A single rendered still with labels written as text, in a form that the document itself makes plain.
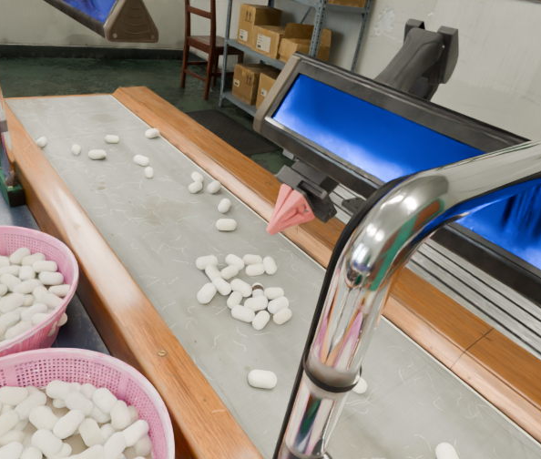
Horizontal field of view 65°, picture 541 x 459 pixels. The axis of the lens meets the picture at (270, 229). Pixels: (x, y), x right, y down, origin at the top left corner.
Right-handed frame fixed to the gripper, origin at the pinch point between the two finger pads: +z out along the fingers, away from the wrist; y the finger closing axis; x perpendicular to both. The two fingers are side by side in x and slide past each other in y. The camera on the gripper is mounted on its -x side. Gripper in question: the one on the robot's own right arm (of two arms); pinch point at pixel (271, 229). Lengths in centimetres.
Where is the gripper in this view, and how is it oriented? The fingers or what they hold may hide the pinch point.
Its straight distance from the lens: 67.6
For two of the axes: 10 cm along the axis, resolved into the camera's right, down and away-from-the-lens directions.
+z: -6.9, 7.2, -1.1
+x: 3.8, 4.8, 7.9
